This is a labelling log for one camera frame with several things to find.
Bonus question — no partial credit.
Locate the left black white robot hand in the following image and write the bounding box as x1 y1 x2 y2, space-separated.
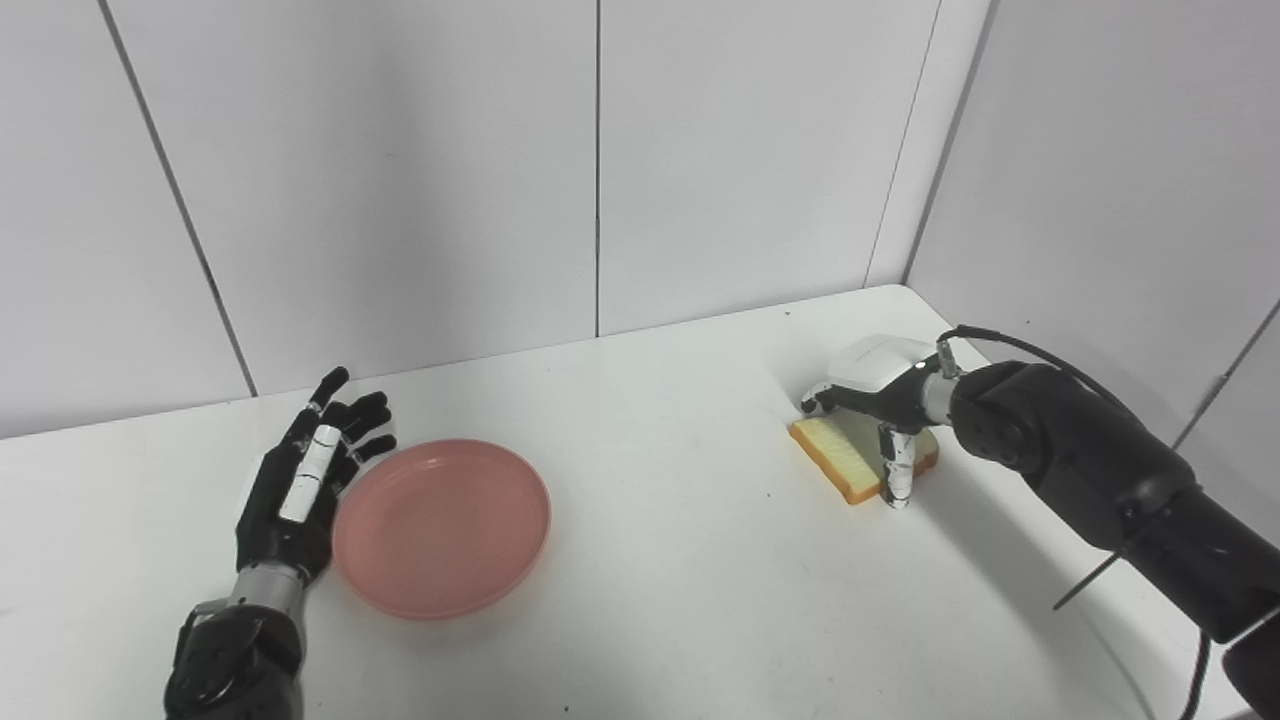
235 366 398 584

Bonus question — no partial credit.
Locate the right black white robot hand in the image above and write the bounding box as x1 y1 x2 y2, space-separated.
800 333 952 510

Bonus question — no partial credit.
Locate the slice of white bread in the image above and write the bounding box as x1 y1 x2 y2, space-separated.
787 408 940 506

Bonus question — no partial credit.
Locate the pink round plate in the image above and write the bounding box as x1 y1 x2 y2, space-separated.
332 438 553 622

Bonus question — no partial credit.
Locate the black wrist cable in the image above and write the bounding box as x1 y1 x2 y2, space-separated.
936 325 1214 720

